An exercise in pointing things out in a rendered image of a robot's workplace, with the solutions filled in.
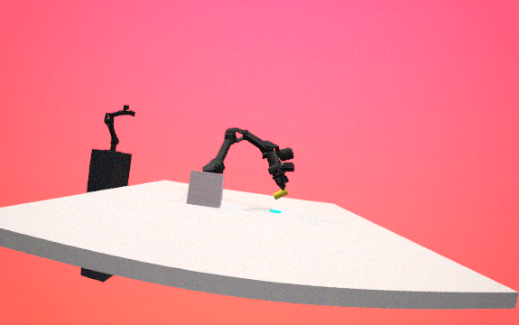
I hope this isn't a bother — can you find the yellow cylinder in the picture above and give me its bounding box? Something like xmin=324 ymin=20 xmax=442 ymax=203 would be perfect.
xmin=273 ymin=188 xmax=289 ymax=200

